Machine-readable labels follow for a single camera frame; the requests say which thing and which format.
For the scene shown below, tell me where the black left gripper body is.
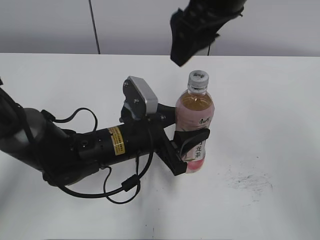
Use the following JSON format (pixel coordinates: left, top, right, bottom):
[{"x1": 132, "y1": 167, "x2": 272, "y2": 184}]
[{"x1": 76, "y1": 108, "x2": 187, "y2": 176}]

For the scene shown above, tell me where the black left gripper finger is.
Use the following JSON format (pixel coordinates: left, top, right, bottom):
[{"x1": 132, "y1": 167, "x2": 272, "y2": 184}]
[
  {"x1": 171, "y1": 128, "x2": 210, "y2": 162},
  {"x1": 157, "y1": 103, "x2": 176, "y2": 128}
]

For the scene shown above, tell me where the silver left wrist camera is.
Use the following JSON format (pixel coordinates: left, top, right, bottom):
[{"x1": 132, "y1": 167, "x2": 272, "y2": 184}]
[{"x1": 122, "y1": 76, "x2": 159, "y2": 121}]

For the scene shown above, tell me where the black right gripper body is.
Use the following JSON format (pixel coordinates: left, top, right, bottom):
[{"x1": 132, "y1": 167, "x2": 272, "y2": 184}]
[{"x1": 170, "y1": 0, "x2": 246, "y2": 45}]

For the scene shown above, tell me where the peach oolong tea bottle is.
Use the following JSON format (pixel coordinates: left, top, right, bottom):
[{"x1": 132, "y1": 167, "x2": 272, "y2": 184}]
[{"x1": 175, "y1": 90, "x2": 215, "y2": 174}]

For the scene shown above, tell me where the white bottle cap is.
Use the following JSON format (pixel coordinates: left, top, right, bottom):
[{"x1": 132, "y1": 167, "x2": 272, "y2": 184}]
[{"x1": 187, "y1": 70, "x2": 209, "y2": 92}]

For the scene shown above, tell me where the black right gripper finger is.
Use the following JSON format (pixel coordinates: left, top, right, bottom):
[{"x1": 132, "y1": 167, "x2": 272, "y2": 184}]
[{"x1": 170, "y1": 23, "x2": 221, "y2": 67}]

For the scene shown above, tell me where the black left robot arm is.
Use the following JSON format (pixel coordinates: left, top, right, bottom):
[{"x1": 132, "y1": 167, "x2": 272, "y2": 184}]
[{"x1": 0, "y1": 76, "x2": 210, "y2": 186}]

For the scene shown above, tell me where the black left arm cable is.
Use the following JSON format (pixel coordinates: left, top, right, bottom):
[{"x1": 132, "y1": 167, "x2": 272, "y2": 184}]
[{"x1": 39, "y1": 107, "x2": 155, "y2": 205}]

